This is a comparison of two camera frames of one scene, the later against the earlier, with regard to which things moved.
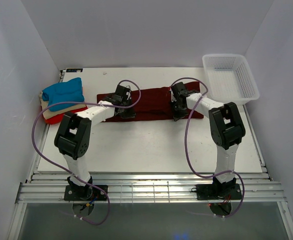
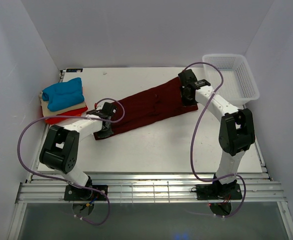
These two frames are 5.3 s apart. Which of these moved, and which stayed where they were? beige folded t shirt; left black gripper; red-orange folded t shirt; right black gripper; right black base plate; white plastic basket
Moved: right black gripper; left black gripper
Stayed: red-orange folded t shirt; right black base plate; beige folded t shirt; white plastic basket
